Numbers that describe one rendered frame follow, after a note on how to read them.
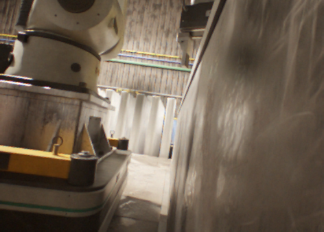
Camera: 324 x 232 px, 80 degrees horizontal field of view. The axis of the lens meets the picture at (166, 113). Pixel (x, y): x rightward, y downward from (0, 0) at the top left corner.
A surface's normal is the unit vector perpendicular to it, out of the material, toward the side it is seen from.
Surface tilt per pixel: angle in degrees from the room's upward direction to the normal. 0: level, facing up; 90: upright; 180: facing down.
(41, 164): 90
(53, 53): 90
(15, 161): 90
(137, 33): 90
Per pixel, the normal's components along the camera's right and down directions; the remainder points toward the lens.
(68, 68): 0.61, 0.03
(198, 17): -0.42, -0.13
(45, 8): 0.07, -0.06
